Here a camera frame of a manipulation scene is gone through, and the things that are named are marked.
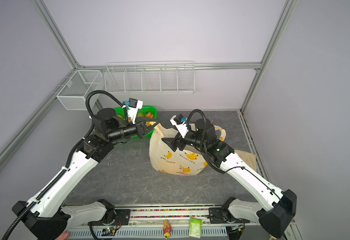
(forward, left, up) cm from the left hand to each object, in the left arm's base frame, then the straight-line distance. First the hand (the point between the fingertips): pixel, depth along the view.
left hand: (158, 124), depth 60 cm
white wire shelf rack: (+50, +6, -10) cm, 51 cm away
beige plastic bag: (-8, -11, -20) cm, 24 cm away
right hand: (+1, -3, -7) cm, 8 cm away
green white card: (-33, -13, -38) cm, 52 cm away
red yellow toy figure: (-33, 0, -37) cm, 49 cm away
